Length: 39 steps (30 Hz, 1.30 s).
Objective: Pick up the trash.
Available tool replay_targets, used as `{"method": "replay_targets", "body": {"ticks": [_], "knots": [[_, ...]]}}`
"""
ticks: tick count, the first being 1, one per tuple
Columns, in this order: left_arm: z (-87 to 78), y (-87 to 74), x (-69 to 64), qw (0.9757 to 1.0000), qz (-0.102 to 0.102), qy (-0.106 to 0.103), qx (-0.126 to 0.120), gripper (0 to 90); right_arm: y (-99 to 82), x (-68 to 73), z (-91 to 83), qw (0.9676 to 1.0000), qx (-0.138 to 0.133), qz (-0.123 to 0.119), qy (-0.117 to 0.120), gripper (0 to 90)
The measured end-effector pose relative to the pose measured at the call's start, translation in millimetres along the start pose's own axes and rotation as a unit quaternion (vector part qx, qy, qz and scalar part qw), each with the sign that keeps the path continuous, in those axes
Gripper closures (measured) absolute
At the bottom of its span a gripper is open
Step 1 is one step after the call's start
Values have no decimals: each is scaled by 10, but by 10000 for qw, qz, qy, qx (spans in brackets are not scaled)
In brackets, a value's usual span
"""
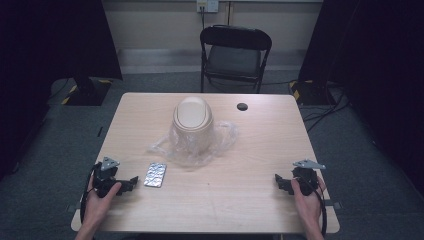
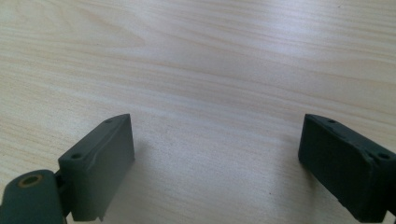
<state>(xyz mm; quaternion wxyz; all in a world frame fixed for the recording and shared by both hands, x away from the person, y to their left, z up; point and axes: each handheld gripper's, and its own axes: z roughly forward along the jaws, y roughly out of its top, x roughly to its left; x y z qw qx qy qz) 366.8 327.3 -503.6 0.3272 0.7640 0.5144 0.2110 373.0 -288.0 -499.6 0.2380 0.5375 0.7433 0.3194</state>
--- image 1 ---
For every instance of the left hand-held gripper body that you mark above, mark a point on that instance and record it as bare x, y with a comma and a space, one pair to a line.
106, 178

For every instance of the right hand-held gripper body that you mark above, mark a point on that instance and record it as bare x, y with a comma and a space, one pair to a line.
308, 180

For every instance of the person's right hand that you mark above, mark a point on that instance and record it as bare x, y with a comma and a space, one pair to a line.
308, 208

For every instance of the person's left hand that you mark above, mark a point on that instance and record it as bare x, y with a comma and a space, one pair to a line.
97, 208

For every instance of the silver foil blister pack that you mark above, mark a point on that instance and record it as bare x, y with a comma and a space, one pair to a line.
155, 175

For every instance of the clear plastic bag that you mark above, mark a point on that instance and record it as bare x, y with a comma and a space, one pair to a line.
225, 135

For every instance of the stand base with striped tape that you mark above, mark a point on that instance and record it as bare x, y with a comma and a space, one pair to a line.
310, 93
88, 95

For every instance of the black folding chair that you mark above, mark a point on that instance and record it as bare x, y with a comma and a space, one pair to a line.
233, 60

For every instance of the black curtain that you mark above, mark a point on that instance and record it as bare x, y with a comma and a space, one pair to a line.
50, 40
376, 66

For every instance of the grey table edge bracket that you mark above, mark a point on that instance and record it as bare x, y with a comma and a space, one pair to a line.
334, 205

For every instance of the white wall socket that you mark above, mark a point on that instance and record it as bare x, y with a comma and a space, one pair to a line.
207, 5

